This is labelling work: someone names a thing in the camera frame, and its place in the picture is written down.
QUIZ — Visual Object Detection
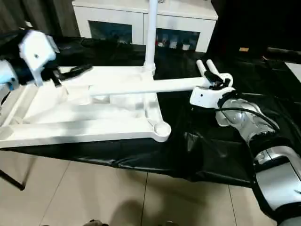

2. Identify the white plastic table top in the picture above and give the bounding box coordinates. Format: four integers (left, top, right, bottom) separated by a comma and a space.
0, 65, 173, 149

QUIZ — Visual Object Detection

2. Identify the white plastic table leg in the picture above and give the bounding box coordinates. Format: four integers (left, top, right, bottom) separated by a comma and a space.
88, 76, 213, 97
196, 59, 208, 78
143, 0, 158, 74
206, 59, 219, 74

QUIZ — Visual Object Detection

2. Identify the black mat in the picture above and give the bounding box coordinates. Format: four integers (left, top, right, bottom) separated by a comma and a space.
0, 28, 301, 189

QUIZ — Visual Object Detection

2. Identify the grey curtain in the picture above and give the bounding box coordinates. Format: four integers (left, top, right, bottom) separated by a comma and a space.
0, 0, 78, 37

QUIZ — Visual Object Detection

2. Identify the white cabinet with glass doors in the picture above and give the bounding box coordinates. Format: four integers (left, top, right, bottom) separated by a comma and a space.
71, 0, 220, 53

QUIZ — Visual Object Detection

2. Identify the dark long rod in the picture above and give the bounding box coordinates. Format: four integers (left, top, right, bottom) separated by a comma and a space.
267, 47, 301, 60

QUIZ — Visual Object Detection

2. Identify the white sheet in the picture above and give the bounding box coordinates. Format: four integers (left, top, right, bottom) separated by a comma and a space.
284, 61, 301, 83

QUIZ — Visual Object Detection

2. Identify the black metal stand foot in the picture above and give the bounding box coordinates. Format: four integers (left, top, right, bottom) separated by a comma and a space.
0, 168, 26, 192

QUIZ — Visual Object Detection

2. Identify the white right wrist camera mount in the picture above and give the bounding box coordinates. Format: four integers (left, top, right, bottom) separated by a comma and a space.
189, 85, 236, 109

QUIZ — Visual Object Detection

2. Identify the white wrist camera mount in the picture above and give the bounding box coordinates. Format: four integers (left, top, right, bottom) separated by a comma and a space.
189, 85, 236, 109
18, 29, 57, 87

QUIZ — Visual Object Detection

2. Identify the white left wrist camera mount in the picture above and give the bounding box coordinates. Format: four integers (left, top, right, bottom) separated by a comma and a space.
18, 29, 57, 87

